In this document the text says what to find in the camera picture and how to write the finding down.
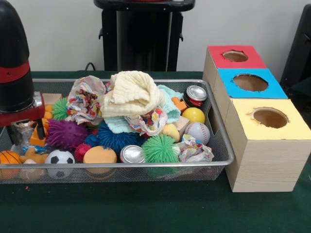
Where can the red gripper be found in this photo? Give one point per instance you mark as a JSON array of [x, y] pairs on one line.
[[22, 117]]

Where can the clear plastic bottle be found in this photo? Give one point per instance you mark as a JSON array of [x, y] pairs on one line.
[[28, 136]]

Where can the orange toy brick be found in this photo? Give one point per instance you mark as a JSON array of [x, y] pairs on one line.
[[36, 141]]

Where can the polka dot cloth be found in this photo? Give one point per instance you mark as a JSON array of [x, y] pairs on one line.
[[150, 121], [82, 106]]

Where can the cream knitted cloth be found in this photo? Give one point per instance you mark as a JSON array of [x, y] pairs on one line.
[[131, 94]]

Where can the mint green cloth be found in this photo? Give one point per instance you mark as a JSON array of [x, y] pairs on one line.
[[170, 99]]

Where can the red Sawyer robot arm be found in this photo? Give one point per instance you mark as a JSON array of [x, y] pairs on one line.
[[14, 48]]

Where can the shallow clear mesh bin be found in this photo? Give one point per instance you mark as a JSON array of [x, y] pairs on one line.
[[145, 173]]

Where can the wooden box with three holes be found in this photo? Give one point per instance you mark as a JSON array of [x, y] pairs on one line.
[[267, 160]]

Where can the purple spiky ball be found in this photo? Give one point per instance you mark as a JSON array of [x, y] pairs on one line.
[[68, 133]]

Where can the black and white soccer ball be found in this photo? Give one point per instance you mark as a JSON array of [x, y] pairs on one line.
[[59, 159]]

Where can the green spiky ball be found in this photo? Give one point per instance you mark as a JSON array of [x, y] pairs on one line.
[[160, 149]]

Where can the white baseball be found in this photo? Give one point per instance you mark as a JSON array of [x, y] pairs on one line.
[[197, 133]]

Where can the dark green side tablecloth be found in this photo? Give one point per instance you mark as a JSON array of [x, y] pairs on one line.
[[303, 89]]

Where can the black chair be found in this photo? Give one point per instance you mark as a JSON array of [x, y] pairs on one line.
[[298, 43]]

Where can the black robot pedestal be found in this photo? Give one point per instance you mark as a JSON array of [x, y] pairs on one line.
[[145, 36]]

